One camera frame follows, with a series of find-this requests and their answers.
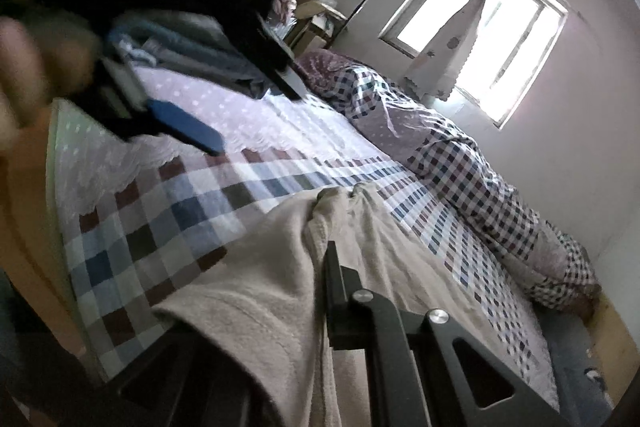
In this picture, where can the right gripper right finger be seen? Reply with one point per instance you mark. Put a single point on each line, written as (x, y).
(424, 370)

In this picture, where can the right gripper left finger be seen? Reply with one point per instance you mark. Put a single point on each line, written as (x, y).
(181, 380)

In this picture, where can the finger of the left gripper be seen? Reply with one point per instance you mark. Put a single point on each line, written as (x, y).
(168, 118)

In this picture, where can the beige long-sleeve garment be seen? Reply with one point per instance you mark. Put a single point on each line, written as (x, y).
(262, 304)

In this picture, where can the person's left hand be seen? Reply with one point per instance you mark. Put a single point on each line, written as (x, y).
(55, 58)

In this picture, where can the pink cloth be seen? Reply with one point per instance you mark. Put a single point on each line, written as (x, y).
(283, 11)

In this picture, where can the blue-grey cartoon pillow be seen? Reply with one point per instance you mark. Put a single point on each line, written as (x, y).
(583, 397)

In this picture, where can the checkered rolled duvet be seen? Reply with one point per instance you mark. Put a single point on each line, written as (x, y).
(549, 265)

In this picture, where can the white patterned curtain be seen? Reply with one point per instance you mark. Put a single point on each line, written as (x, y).
(434, 71)

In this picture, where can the window with frame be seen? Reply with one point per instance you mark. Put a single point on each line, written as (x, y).
(491, 51)

